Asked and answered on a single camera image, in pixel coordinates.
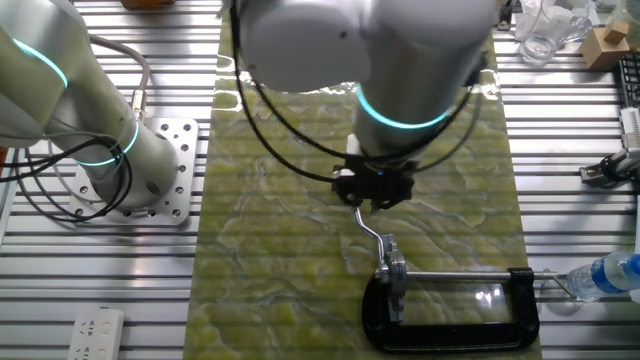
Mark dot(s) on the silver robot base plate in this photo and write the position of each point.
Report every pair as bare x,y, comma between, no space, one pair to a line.
182,140

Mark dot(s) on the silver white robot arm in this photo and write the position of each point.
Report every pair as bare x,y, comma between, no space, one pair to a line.
400,50

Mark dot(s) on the clear plastic water bottle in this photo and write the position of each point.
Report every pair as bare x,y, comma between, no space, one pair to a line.
600,275

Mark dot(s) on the grey metal lever base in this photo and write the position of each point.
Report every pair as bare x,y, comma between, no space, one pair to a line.
395,270

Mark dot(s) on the white power strip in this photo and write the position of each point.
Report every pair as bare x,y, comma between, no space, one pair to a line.
95,335

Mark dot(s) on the large wooden block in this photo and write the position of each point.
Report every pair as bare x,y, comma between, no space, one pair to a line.
600,55

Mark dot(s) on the black keyboard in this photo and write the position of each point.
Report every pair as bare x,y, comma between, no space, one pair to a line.
631,80

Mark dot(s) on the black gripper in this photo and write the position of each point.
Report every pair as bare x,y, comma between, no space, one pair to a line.
375,177

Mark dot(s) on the silver ribbed camera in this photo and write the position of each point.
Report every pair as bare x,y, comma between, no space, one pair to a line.
631,127

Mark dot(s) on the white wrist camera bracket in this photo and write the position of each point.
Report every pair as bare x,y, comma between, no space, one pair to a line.
353,146

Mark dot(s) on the black C-clamp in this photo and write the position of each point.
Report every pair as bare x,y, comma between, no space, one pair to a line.
450,345

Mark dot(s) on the clear glass mug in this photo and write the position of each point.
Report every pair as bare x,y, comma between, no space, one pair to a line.
545,35

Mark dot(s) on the green marble pattern mat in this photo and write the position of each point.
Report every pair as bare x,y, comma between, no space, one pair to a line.
280,240

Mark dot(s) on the small wooden block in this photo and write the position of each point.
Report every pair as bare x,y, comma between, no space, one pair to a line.
616,31

